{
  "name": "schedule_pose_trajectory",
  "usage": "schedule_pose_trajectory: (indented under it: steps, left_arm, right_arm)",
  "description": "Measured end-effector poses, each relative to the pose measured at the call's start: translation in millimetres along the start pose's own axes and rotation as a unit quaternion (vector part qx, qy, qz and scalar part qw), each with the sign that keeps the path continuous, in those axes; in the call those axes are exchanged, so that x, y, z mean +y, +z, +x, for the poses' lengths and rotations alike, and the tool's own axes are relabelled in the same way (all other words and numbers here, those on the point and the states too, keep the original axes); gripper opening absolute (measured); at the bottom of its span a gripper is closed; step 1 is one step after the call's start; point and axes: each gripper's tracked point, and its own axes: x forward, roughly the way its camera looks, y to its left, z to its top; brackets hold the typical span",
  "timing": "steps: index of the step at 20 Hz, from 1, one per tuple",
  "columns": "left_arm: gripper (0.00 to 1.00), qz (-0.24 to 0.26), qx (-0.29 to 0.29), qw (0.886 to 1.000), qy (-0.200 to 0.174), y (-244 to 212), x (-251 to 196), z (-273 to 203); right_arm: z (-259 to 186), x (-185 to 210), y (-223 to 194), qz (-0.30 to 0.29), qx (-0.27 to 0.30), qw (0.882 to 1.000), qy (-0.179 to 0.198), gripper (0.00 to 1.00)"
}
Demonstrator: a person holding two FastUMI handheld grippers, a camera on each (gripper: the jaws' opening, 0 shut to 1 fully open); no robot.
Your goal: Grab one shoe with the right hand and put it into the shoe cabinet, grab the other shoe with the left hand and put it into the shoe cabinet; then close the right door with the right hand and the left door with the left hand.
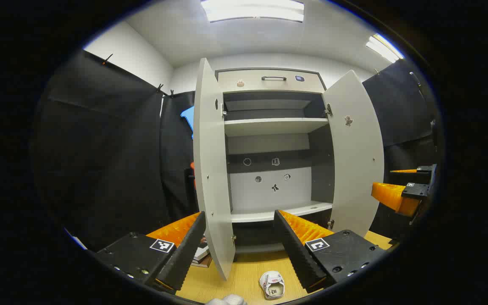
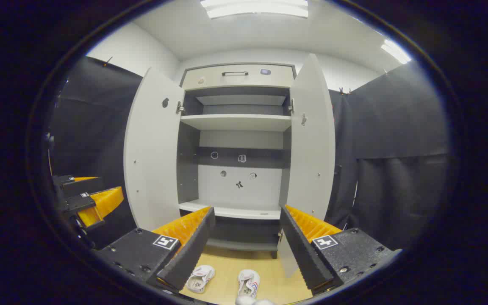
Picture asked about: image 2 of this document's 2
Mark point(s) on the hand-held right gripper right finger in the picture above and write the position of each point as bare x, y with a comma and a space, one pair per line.
303, 254

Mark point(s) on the shoe cabinet door square stickers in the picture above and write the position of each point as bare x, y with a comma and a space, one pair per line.
311, 148

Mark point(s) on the ceiling light panel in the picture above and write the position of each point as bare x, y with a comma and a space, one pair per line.
395, 51
252, 8

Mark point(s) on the grey cabinet drawer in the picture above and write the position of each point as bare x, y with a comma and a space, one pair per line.
244, 80

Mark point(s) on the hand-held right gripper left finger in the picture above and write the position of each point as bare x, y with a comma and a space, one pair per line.
189, 254

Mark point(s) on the shoe cabinet door checkered sticker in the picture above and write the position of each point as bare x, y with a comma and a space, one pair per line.
151, 148

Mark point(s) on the white canvas shoe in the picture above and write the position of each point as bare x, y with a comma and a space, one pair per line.
200, 277
248, 283

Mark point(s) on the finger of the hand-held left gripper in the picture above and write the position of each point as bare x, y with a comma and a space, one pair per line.
104, 201
85, 187

